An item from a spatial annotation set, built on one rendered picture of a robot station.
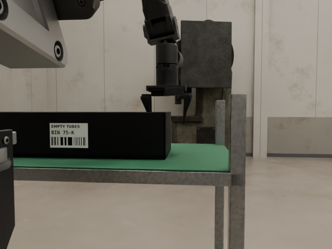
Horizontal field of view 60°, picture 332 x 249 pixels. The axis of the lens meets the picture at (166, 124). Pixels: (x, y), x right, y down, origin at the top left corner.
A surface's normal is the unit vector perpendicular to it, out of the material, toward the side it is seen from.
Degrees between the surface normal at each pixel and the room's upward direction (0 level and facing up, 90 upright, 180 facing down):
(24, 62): 172
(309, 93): 90
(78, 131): 90
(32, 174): 90
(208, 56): 90
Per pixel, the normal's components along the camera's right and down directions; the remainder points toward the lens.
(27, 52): -0.01, 1.00
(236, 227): -0.11, 0.05
